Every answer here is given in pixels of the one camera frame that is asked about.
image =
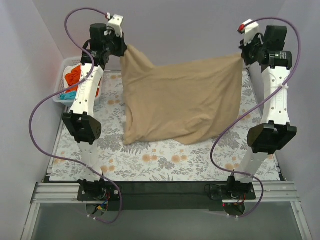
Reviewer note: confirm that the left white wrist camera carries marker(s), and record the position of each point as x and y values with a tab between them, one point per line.
115	23

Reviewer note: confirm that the teal t shirt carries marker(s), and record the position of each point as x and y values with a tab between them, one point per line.
71	95

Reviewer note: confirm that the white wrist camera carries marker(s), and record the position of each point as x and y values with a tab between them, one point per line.
115	23
248	29

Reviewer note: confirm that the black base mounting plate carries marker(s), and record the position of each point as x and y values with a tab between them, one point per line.
163	195

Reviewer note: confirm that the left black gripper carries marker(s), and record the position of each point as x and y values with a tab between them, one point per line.
120	47

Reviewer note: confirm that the aluminium frame rail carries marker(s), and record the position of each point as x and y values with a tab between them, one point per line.
167	211

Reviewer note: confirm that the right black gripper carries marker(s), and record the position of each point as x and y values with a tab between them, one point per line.
245	53

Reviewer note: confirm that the orange t shirt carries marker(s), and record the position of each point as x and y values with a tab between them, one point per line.
72	75

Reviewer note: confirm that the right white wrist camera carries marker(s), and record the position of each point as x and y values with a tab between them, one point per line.
248	29

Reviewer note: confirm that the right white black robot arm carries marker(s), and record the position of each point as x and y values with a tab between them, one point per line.
275	129

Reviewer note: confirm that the floral patterned table mat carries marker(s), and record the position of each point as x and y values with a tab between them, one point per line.
168	160

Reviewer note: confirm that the beige t shirt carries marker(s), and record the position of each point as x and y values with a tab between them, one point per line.
188	102

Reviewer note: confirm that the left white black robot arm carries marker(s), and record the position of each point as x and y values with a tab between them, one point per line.
105	40

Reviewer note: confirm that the white plastic laundry basket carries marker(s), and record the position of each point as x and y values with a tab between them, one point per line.
61	84

